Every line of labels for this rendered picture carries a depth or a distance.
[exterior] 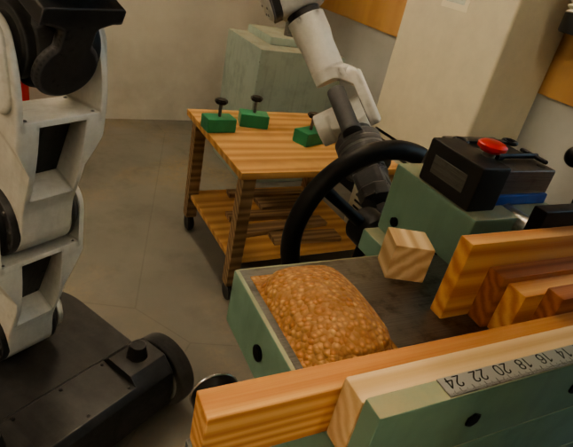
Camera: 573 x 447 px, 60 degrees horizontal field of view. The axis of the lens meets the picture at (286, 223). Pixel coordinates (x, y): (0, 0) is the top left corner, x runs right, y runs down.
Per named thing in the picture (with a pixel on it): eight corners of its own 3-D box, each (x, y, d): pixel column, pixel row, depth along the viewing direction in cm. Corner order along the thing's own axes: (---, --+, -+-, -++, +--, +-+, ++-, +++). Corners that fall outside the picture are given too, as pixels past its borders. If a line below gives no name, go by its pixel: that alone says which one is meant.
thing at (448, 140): (482, 165, 64) (498, 124, 61) (550, 207, 56) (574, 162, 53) (401, 165, 58) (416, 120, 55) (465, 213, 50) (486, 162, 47)
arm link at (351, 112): (337, 174, 99) (321, 129, 103) (388, 152, 96) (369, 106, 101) (319, 149, 89) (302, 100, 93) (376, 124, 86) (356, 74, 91)
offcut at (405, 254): (422, 283, 48) (435, 250, 46) (384, 278, 48) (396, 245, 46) (412, 262, 51) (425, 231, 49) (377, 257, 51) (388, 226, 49)
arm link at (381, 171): (368, 226, 95) (349, 175, 100) (415, 205, 92) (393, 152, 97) (344, 207, 85) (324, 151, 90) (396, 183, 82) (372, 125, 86)
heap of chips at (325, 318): (332, 268, 47) (339, 243, 46) (410, 364, 38) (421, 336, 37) (249, 277, 44) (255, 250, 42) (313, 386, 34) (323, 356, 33)
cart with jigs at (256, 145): (302, 214, 250) (333, 89, 218) (365, 283, 208) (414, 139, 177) (174, 223, 218) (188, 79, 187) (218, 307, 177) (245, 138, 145)
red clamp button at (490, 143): (490, 145, 53) (494, 136, 52) (511, 157, 50) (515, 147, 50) (469, 145, 51) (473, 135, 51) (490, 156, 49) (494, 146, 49)
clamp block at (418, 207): (459, 220, 70) (483, 161, 65) (534, 278, 59) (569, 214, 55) (372, 226, 63) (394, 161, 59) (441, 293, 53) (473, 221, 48)
